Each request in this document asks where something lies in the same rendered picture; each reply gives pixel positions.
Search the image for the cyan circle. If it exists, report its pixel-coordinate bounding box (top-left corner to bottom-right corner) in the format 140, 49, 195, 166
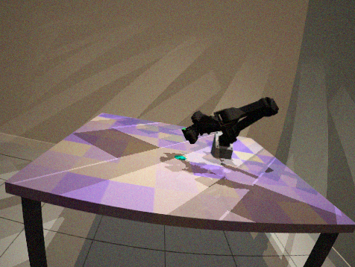
175, 155, 186, 160

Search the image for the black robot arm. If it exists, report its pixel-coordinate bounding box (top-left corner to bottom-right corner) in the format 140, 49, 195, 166
191, 97, 279, 147

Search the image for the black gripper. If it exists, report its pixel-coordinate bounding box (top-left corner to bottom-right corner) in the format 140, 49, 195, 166
183, 124, 212, 144

